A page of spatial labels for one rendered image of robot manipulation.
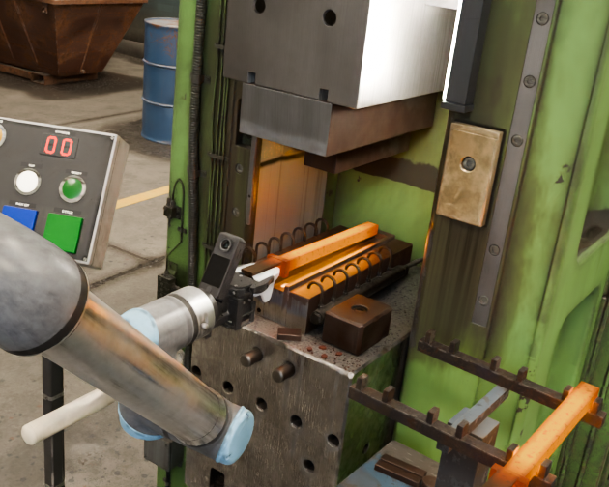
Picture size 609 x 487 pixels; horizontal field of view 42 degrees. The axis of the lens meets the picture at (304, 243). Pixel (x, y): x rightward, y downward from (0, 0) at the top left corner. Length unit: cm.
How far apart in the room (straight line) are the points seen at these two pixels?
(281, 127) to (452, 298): 45
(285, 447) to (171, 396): 57
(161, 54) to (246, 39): 463
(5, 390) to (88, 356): 217
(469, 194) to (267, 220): 54
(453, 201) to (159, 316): 55
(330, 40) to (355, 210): 69
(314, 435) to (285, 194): 57
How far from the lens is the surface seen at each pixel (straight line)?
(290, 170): 180
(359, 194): 195
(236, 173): 173
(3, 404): 300
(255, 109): 148
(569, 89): 136
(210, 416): 117
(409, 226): 190
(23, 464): 271
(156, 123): 622
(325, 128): 139
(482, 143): 139
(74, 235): 168
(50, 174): 174
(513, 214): 141
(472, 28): 136
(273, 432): 160
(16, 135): 180
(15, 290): 79
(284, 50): 143
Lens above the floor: 164
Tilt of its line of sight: 22 degrees down
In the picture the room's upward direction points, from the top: 6 degrees clockwise
